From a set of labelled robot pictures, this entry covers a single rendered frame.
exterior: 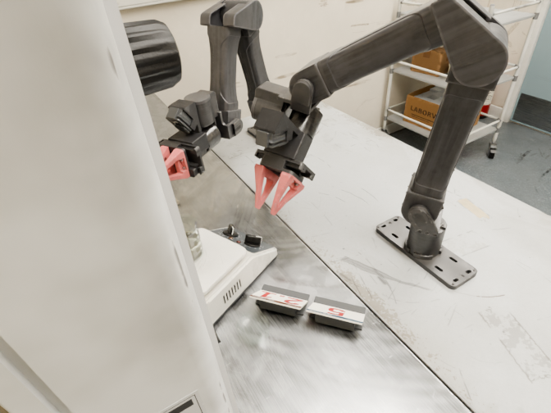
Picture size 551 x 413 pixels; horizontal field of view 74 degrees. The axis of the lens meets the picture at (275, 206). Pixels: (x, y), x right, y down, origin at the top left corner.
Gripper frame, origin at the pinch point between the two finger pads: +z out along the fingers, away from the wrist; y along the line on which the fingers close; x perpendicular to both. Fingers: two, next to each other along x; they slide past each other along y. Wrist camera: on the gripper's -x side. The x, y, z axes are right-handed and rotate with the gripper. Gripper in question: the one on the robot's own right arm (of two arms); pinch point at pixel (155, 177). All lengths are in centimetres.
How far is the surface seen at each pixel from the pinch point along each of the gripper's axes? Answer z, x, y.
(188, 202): -10.1, 15.2, -3.7
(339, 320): 8.3, 12.3, 42.1
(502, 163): -218, 111, 84
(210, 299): 15.7, 8.0, 22.7
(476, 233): -25, 16, 60
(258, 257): 3.6, 9.5, 24.7
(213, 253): 8.5, 6.0, 18.8
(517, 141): -256, 112, 93
